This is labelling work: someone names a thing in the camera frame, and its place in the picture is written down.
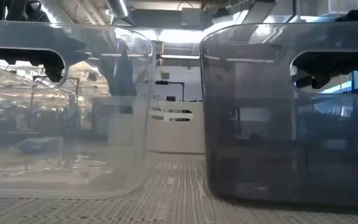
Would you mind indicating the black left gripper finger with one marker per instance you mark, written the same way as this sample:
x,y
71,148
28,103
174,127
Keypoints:
x,y
54,71

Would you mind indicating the blue granola bar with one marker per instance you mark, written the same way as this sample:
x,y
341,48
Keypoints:
x,y
39,144

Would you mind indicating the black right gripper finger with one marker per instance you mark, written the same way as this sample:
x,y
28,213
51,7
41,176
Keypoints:
x,y
320,80

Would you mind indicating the black bracket stand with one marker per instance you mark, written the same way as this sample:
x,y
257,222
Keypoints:
x,y
162,82

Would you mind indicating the grey woven table mat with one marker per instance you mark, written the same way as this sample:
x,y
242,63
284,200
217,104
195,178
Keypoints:
x,y
179,202

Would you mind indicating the dark grey plastic bin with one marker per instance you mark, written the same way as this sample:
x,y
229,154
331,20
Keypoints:
x,y
259,155

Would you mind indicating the white plastic bin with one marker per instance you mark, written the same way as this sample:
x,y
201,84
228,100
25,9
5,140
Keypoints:
x,y
172,137

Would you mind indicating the silver ceiling duct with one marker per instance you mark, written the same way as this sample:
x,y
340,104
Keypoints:
x,y
118,7

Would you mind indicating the ceiling light strip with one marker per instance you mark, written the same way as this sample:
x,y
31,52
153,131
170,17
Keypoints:
x,y
179,56

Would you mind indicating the clear plastic bin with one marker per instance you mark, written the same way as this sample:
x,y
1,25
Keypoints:
x,y
73,174

